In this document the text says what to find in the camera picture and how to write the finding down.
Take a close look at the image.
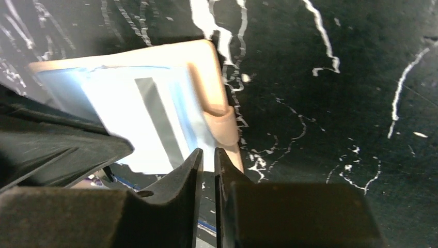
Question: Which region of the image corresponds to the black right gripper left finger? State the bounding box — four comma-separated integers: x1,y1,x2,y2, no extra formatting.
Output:
1,148,203,247

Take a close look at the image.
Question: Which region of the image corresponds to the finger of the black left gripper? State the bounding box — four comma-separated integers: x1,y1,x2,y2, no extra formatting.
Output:
1,86,133,191

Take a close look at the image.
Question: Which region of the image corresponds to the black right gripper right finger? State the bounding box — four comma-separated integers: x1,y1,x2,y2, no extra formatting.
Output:
214,148,385,247

